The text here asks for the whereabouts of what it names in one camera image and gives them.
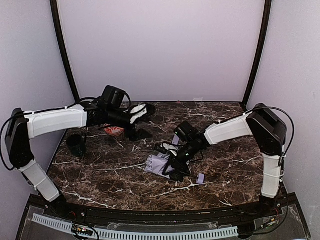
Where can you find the black front table rail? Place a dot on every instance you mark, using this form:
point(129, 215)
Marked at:
point(95, 216)

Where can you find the lavender folding umbrella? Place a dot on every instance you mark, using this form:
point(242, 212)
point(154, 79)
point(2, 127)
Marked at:
point(155, 165)

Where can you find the grey slotted cable duct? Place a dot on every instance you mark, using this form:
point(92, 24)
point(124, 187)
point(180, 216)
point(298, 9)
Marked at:
point(119, 231)

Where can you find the right black corner post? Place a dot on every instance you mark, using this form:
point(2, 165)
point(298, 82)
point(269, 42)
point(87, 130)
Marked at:
point(258, 53)

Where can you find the black cup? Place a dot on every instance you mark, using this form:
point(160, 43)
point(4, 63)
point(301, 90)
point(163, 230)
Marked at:
point(76, 144)

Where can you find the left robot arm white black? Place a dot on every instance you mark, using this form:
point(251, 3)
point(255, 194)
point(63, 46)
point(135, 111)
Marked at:
point(23, 128)

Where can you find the black corner post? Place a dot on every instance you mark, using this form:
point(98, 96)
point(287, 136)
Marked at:
point(258, 53)
point(63, 50)

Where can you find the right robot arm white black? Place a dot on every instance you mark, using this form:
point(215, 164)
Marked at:
point(261, 123)

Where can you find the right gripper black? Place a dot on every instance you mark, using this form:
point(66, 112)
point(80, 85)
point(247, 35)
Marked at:
point(177, 164)

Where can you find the left black corner post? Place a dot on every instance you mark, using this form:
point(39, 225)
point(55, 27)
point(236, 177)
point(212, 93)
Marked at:
point(63, 50)

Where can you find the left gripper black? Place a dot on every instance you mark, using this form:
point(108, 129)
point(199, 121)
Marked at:
point(133, 127)

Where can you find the red patterned plate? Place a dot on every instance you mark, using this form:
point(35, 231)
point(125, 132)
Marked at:
point(114, 131)

